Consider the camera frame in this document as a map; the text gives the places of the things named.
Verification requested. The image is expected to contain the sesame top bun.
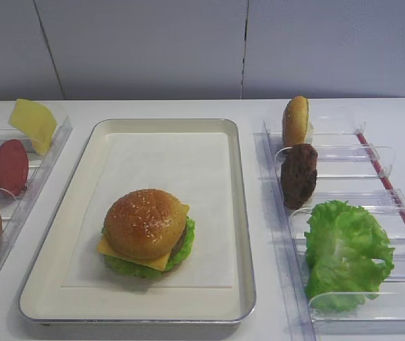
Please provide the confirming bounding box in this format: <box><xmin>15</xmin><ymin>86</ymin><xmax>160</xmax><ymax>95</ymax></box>
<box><xmin>103</xmin><ymin>188</ymin><xmax>190</xmax><ymax>261</ymax></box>

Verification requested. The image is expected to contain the white paper tray liner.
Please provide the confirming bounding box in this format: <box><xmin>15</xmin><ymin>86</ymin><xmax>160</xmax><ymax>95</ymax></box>
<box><xmin>63</xmin><ymin>133</ymin><xmax>235</xmax><ymax>290</ymax></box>

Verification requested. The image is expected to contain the clear acrylic left rack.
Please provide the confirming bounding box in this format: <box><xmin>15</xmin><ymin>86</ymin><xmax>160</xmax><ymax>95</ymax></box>
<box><xmin>0</xmin><ymin>99</ymin><xmax>72</xmax><ymax>270</ymax></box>

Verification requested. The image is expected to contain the red tomato slice in rack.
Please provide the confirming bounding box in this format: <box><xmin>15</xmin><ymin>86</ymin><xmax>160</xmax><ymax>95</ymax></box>
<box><xmin>0</xmin><ymin>139</ymin><xmax>28</xmax><ymax>196</ymax></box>

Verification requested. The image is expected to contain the clear acrylic rack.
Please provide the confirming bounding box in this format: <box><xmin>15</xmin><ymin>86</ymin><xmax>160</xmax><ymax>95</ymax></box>
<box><xmin>253</xmin><ymin>104</ymin><xmax>405</xmax><ymax>341</ymax></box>
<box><xmin>0</xmin><ymin>99</ymin><xmax>72</xmax><ymax>270</ymax></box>

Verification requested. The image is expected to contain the meat patty on burger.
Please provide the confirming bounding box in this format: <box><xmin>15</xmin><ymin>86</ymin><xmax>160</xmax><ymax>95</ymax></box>
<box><xmin>171</xmin><ymin>222</ymin><xmax>188</xmax><ymax>256</ymax></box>

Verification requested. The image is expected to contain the yellow cheese slice on burger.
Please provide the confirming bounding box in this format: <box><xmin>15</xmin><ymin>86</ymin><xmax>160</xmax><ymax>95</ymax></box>
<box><xmin>97</xmin><ymin>202</ymin><xmax>190</xmax><ymax>271</ymax></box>

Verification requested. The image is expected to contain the clear acrylic right rack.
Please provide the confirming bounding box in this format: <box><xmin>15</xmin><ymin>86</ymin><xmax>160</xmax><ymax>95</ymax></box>
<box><xmin>253</xmin><ymin>104</ymin><xmax>405</xmax><ymax>341</ymax></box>

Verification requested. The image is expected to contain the white metal tray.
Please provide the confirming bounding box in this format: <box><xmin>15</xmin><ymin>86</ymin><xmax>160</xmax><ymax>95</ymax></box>
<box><xmin>18</xmin><ymin>119</ymin><xmax>256</xmax><ymax>324</ymax></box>

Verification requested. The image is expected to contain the green lettuce leaf in rack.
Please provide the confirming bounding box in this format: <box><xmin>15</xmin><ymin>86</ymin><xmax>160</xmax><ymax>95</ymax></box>
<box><xmin>304</xmin><ymin>200</ymin><xmax>394</xmax><ymax>313</ymax></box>

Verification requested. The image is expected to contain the yellow cheese slice in rack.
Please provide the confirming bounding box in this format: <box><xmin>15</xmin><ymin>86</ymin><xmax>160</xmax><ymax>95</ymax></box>
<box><xmin>9</xmin><ymin>99</ymin><xmax>57</xmax><ymax>156</ymax></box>

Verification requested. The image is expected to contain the green lettuce on burger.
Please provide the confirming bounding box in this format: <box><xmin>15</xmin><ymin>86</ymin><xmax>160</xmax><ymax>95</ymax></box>
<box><xmin>102</xmin><ymin>216</ymin><xmax>195</xmax><ymax>280</ymax></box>

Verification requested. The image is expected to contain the brown meat patty in rack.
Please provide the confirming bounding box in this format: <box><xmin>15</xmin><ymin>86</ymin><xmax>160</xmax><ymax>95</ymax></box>
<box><xmin>281</xmin><ymin>144</ymin><xmax>318</xmax><ymax>210</ymax></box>

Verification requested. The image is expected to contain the spare bun in rack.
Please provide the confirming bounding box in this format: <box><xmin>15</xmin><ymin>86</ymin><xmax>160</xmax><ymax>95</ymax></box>
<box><xmin>282</xmin><ymin>95</ymin><xmax>309</xmax><ymax>147</ymax></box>

